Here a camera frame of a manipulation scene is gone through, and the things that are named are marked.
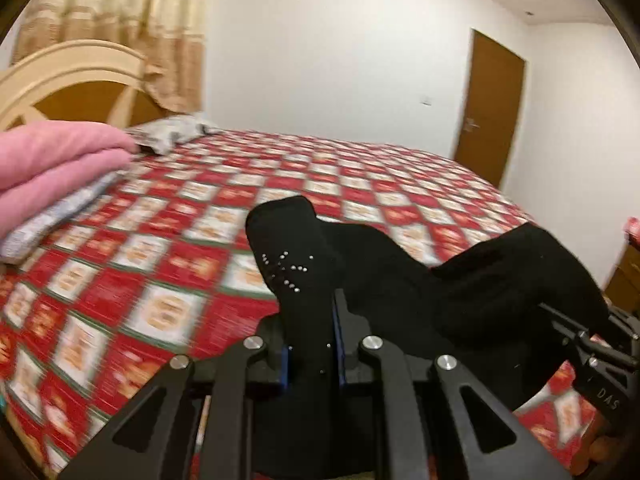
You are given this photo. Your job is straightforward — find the red christmas patterned bedspread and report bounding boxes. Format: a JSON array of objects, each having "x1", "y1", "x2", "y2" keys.
[{"x1": 1, "y1": 122, "x2": 615, "y2": 479}]

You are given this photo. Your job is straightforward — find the black pants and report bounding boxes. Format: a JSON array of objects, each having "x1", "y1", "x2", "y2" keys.
[{"x1": 244, "y1": 195, "x2": 612, "y2": 480}]

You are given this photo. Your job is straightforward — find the white patterned pillow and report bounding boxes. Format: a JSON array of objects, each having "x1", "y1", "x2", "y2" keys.
[{"x1": 125, "y1": 115, "x2": 221, "y2": 156}]

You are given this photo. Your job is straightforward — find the brown wooden door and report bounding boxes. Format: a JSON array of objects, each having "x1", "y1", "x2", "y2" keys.
[{"x1": 454, "y1": 30, "x2": 526, "y2": 188}]

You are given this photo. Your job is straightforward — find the beige curtain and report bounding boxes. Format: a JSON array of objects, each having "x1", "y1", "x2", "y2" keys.
[{"x1": 13, "y1": 0, "x2": 209, "y2": 114}]

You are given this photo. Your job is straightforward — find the brown wooden cabinet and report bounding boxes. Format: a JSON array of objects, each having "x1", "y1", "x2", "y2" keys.
[{"x1": 604, "y1": 244, "x2": 640, "y2": 313}]

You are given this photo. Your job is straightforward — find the cream wooden headboard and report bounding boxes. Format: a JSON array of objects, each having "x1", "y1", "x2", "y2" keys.
[{"x1": 1, "y1": 39, "x2": 167, "y2": 130}]

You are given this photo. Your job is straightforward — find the pink folded blanket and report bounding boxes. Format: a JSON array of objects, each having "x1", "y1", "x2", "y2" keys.
[{"x1": 1, "y1": 120, "x2": 138, "y2": 236}]

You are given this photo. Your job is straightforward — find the grey patterned pillow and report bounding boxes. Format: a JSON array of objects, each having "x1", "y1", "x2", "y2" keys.
[{"x1": 1, "y1": 170, "x2": 126, "y2": 264}]

